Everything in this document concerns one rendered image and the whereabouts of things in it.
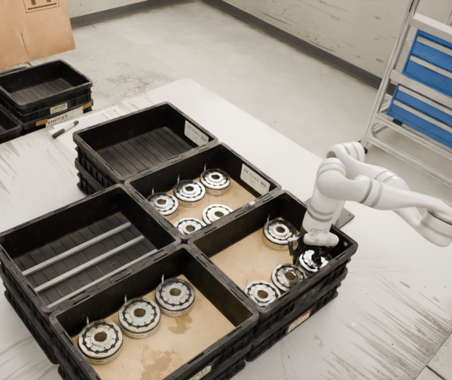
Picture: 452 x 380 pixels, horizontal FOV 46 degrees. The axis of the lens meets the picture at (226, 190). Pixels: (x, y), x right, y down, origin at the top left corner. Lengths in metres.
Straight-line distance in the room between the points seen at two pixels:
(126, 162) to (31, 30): 2.54
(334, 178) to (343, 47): 3.32
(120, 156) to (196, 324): 0.73
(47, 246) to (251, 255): 0.58
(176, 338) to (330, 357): 0.45
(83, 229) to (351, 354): 0.84
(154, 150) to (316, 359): 0.89
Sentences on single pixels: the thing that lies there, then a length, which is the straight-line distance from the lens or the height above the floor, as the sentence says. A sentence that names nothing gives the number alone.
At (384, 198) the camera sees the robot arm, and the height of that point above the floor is 1.15.
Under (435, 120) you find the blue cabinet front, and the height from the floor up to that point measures 0.44.
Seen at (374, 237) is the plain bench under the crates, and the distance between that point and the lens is 1.94.
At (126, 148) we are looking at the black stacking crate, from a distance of 1.91.
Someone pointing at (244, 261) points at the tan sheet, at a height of 0.83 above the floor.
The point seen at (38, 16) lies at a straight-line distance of 4.28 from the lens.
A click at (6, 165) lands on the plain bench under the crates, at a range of 2.08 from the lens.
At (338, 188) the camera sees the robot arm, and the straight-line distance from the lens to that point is 1.31.
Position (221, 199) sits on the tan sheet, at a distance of 1.72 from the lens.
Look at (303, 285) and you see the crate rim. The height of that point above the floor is 0.93.
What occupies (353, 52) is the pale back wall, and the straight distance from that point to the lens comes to 4.53.
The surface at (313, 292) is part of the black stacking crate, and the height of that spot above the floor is 0.85.
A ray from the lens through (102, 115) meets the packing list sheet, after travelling 2.32.
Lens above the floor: 1.96
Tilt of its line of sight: 40 degrees down
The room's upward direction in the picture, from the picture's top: 9 degrees clockwise
